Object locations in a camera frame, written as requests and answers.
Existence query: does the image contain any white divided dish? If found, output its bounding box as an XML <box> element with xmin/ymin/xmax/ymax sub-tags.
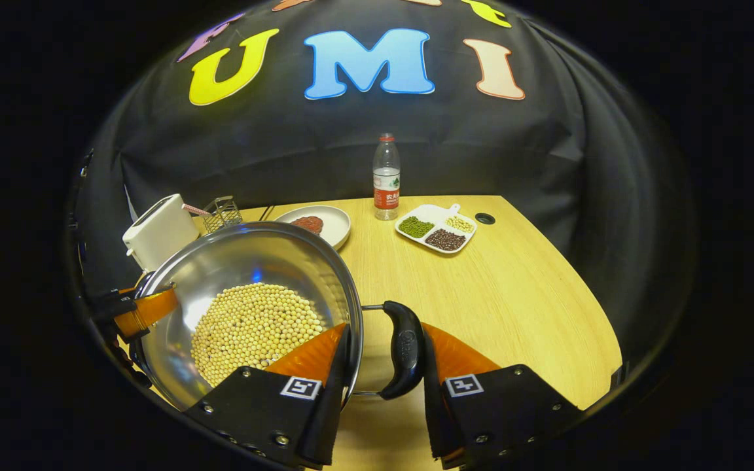
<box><xmin>395</xmin><ymin>203</ymin><xmax>478</xmax><ymax>254</ymax></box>

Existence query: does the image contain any white round plate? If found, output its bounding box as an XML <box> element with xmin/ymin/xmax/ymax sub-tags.
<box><xmin>274</xmin><ymin>205</ymin><xmax>351</xmax><ymax>251</ymax></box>

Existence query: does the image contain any clear plastic water bottle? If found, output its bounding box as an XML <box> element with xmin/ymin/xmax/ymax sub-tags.
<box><xmin>373</xmin><ymin>133</ymin><xmax>401</xmax><ymax>221</ymax></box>

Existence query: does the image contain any white toaster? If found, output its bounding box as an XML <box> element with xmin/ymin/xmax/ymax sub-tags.
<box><xmin>122</xmin><ymin>194</ymin><xmax>201</xmax><ymax>272</ymax></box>

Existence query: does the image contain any green mung beans portion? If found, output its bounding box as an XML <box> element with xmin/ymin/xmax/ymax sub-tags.
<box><xmin>398</xmin><ymin>217</ymin><xmax>435</xmax><ymax>239</ymax></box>

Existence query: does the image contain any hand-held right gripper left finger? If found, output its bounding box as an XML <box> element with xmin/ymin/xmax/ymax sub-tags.
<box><xmin>184</xmin><ymin>323</ymin><xmax>355</xmax><ymax>470</ymax></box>

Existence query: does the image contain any steel pot with black handle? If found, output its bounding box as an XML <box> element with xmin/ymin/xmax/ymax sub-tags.
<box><xmin>130</xmin><ymin>221</ymin><xmax>426</xmax><ymax>411</ymax></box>

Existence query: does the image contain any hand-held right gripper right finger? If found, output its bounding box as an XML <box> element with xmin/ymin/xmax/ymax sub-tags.
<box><xmin>420</xmin><ymin>322</ymin><xmax>579</xmax><ymax>470</ymax></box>

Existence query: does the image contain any black backdrop cloth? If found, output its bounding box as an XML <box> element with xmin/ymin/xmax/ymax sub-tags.
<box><xmin>73</xmin><ymin>0</ymin><xmax>695</xmax><ymax>367</ymax></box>

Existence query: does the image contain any heap of soybeans in pot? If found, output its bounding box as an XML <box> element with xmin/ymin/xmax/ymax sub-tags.
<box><xmin>190</xmin><ymin>283</ymin><xmax>329</xmax><ymax>388</ymax></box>

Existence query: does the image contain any dark red beans portion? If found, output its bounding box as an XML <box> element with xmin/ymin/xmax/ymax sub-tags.
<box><xmin>425</xmin><ymin>229</ymin><xmax>467</xmax><ymax>252</ymax></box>

